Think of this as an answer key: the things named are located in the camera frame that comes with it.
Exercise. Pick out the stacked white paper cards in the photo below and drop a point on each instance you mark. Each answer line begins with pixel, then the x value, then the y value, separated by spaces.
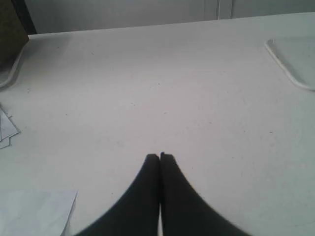
pixel 8 129

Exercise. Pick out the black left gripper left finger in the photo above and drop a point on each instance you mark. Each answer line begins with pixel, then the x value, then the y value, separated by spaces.
pixel 136 212

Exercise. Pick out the white plastic tray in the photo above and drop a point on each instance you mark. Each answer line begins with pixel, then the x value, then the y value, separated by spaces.
pixel 296 57

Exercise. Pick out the white curved base plate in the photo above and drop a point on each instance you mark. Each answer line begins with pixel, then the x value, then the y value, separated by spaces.
pixel 9 71

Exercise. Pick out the white paper sheet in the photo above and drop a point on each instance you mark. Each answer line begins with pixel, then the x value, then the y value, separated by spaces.
pixel 36 213

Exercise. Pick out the dark brown box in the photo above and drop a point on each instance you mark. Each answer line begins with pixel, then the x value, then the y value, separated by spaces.
pixel 13 36

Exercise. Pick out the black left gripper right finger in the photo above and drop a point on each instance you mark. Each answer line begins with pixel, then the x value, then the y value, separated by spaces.
pixel 183 211

